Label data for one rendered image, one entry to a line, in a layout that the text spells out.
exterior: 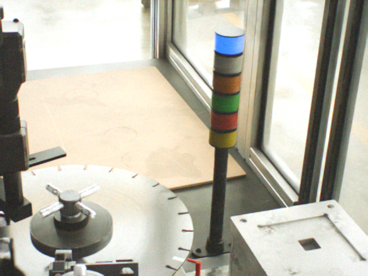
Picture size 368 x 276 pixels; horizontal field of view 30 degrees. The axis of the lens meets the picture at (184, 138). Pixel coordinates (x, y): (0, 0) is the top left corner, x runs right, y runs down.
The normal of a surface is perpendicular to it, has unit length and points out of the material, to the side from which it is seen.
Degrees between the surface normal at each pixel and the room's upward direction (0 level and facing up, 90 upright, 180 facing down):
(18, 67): 90
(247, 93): 90
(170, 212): 0
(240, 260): 90
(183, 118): 0
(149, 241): 0
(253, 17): 90
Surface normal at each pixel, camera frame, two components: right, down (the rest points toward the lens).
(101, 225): 0.12, -0.86
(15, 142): 0.15, 0.48
